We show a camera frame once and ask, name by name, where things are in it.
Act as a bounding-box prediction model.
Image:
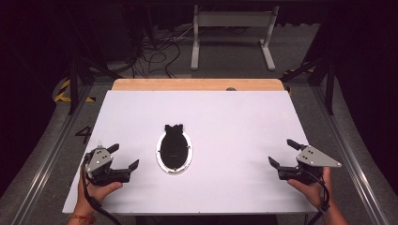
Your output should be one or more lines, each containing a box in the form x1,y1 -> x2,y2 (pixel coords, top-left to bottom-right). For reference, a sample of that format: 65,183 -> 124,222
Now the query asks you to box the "tangle of floor cables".
130,24 -> 195,79

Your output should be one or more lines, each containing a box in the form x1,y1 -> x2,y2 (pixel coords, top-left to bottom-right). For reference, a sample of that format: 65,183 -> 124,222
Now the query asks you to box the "white metal stand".
191,4 -> 281,72

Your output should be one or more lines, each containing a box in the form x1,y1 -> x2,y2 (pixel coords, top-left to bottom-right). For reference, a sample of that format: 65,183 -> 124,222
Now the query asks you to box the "person's right hand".
287,167 -> 333,210

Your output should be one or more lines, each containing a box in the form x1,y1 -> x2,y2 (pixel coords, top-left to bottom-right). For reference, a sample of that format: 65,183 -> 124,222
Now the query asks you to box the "black metal stand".
64,8 -> 123,115
281,55 -> 337,115

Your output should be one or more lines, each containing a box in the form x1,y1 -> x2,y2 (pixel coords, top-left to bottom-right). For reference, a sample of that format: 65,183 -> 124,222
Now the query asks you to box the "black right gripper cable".
301,168 -> 331,225

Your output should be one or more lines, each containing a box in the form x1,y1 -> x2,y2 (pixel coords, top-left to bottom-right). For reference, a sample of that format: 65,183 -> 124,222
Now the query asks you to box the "red string bracelet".
69,214 -> 97,225

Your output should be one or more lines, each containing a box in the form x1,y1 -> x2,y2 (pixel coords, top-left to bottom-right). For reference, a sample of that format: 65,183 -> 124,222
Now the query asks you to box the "person's left hand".
76,170 -> 124,209

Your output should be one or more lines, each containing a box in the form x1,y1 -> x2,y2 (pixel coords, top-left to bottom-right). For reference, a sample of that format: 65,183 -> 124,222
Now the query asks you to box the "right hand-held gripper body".
278,144 -> 343,186

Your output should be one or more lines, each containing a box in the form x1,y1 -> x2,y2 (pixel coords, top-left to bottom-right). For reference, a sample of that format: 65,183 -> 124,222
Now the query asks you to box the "aluminium rail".
311,83 -> 390,225
10,83 -> 95,225

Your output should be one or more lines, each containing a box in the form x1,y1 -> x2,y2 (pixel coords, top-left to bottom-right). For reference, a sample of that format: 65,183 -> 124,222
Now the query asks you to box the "person's dark clothing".
135,215 -> 278,225

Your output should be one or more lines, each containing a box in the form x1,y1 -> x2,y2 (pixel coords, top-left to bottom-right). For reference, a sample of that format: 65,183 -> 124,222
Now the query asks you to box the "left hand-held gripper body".
85,144 -> 132,188

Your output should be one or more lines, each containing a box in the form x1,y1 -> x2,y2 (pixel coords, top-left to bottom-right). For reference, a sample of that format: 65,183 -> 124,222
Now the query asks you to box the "white table cover board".
62,89 -> 317,216

